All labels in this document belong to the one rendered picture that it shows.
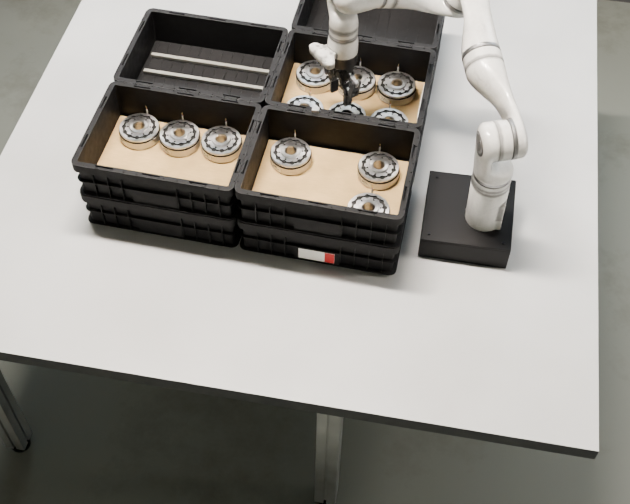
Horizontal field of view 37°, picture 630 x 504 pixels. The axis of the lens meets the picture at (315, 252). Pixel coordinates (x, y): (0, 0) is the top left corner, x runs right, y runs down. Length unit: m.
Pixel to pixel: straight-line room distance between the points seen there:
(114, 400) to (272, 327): 0.88
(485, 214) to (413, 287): 0.25
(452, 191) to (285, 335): 0.57
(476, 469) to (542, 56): 1.24
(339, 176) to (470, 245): 0.37
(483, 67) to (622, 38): 2.09
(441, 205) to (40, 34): 2.28
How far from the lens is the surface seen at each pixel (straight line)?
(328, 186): 2.32
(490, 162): 2.13
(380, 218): 2.14
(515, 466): 2.89
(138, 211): 2.35
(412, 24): 2.79
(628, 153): 3.75
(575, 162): 2.66
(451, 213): 2.37
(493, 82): 2.19
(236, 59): 2.66
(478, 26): 2.26
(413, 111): 2.52
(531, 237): 2.46
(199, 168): 2.37
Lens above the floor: 2.57
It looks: 53 degrees down
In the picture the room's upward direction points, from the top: 1 degrees clockwise
